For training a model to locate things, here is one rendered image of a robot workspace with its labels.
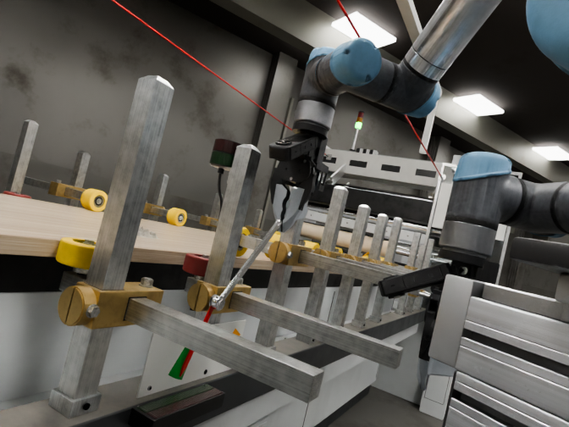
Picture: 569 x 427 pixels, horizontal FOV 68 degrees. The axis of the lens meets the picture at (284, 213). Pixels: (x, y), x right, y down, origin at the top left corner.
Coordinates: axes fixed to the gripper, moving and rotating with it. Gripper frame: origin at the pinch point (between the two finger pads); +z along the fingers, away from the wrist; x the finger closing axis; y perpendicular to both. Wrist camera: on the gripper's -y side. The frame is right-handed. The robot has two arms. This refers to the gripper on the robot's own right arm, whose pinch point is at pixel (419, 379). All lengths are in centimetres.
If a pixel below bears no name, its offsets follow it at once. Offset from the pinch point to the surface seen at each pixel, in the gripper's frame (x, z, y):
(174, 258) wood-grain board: 0, -6, -53
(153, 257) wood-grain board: -6, -6, -53
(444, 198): 247, -67, -40
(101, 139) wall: 243, -68, -417
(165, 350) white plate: -16.3, 5.8, -35.7
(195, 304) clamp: -8.4, -0.4, -38.3
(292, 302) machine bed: 75, 8, -58
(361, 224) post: 69, -25, -37
